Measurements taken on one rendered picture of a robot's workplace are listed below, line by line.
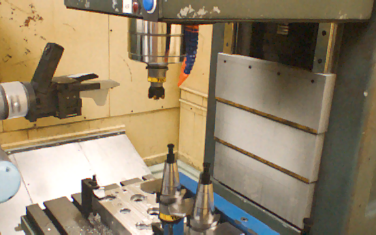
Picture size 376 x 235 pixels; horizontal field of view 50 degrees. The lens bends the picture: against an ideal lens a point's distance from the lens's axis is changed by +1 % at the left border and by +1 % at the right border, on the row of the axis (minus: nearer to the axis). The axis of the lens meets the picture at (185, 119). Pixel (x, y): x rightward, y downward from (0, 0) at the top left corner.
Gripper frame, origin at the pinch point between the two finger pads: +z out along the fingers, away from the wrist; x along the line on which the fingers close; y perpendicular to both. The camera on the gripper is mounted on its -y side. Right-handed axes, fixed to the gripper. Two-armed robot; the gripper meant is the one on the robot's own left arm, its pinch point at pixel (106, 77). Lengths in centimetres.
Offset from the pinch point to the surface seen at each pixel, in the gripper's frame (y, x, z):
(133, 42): -8.2, 0.4, 8.0
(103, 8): -16.9, 9.1, -5.0
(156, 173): 85, -88, 81
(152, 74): 0.5, 1.0, 13.4
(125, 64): 19, -97, 67
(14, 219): 71, -68, -6
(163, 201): 19.8, 28.9, -4.4
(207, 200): 15.0, 40.2, -3.1
